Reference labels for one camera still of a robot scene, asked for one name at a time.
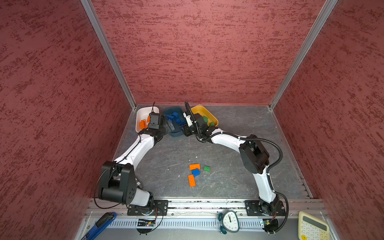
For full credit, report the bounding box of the yellow plastic bin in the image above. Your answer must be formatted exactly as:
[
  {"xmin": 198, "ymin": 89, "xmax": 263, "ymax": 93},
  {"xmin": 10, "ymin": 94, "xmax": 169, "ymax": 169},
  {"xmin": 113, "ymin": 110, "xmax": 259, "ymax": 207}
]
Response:
[{"xmin": 192, "ymin": 105, "xmax": 219, "ymax": 127}]

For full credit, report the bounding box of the aluminium corner post right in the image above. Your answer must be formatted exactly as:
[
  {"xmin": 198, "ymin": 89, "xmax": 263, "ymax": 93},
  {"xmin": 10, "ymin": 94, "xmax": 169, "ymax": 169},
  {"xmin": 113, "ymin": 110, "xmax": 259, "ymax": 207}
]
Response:
[{"xmin": 269, "ymin": 0, "xmax": 338, "ymax": 111}]

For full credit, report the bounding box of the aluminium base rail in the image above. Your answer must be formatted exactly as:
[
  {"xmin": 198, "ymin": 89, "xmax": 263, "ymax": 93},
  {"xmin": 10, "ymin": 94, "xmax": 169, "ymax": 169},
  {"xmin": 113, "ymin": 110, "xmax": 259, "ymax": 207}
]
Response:
[{"xmin": 77, "ymin": 198, "xmax": 329, "ymax": 237}]

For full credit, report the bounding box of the aluminium corner post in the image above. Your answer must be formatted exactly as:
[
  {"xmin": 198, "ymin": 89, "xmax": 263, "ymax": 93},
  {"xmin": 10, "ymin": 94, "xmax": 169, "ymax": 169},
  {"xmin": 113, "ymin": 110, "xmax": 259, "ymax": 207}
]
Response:
[
  {"xmin": 269, "ymin": 0, "xmax": 338, "ymax": 111},
  {"xmin": 81, "ymin": 0, "xmax": 137, "ymax": 110}
]

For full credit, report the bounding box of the blue handled tool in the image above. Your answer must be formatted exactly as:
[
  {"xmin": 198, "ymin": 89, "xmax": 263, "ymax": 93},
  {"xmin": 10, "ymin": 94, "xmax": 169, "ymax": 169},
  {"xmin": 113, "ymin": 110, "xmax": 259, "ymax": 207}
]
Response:
[{"xmin": 81, "ymin": 212, "xmax": 117, "ymax": 240}]

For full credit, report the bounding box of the orange lego long front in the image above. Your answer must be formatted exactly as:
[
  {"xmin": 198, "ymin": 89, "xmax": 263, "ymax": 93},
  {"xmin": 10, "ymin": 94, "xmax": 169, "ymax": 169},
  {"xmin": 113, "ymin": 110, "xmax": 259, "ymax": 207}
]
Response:
[{"xmin": 188, "ymin": 175, "xmax": 196, "ymax": 188}]

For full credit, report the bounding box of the blue lego front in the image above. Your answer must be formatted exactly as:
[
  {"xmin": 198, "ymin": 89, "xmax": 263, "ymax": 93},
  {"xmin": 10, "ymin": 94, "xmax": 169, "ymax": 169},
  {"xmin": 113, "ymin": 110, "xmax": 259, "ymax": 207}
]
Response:
[{"xmin": 192, "ymin": 169, "xmax": 201, "ymax": 177}]

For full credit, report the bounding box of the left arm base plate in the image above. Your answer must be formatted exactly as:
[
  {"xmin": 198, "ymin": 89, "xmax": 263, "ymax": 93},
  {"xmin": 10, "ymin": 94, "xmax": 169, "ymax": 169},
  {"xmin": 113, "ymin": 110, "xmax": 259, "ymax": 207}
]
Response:
[{"xmin": 127, "ymin": 200, "xmax": 169, "ymax": 217}]

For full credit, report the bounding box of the yellow calculator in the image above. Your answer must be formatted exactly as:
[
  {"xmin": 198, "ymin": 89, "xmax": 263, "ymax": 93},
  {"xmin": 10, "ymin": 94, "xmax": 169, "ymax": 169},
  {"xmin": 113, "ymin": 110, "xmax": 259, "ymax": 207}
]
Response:
[{"xmin": 298, "ymin": 211, "xmax": 331, "ymax": 240}]

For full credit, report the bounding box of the white plastic bin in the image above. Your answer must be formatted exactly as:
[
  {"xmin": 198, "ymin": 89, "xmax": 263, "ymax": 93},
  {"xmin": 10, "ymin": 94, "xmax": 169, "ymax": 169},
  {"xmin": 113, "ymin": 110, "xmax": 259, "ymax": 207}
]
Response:
[{"xmin": 136, "ymin": 107, "xmax": 160, "ymax": 133}]

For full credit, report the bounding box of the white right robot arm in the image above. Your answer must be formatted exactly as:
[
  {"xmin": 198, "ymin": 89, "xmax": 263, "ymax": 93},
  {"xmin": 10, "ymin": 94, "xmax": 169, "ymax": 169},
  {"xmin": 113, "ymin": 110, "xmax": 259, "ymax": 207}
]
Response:
[{"xmin": 181, "ymin": 112, "xmax": 283, "ymax": 216}]

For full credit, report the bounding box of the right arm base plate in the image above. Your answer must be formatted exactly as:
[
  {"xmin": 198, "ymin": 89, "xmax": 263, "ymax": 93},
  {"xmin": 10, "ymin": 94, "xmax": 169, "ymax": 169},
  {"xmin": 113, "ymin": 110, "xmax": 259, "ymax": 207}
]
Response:
[{"xmin": 245, "ymin": 199, "xmax": 287, "ymax": 217}]

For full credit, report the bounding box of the teal alarm clock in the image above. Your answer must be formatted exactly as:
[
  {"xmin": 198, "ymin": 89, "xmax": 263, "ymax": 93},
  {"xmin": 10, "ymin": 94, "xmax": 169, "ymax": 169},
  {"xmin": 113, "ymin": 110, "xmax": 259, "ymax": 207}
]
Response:
[{"xmin": 217, "ymin": 210, "xmax": 240, "ymax": 235}]

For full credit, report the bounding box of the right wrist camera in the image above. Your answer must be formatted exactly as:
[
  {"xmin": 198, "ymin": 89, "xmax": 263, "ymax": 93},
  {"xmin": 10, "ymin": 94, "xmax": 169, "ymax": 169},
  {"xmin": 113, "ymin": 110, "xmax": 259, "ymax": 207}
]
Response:
[{"xmin": 185, "ymin": 101, "xmax": 197, "ymax": 129}]

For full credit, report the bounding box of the aluminium corner post left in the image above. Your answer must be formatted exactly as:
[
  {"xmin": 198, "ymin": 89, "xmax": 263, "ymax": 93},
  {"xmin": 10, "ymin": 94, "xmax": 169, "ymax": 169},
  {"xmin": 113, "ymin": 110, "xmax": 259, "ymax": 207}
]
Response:
[{"xmin": 81, "ymin": 0, "xmax": 137, "ymax": 110}]

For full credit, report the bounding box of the dark teal plastic bin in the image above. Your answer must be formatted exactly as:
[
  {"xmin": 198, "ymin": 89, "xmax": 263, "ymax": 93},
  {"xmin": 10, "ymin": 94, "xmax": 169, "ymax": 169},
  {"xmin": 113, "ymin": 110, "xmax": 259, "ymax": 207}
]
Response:
[{"xmin": 163, "ymin": 107, "xmax": 187, "ymax": 137}]

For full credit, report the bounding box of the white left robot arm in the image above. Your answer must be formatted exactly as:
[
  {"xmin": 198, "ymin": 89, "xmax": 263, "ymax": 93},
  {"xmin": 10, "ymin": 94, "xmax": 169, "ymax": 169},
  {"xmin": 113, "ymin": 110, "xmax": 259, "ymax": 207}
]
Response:
[{"xmin": 94, "ymin": 113, "xmax": 171, "ymax": 209}]

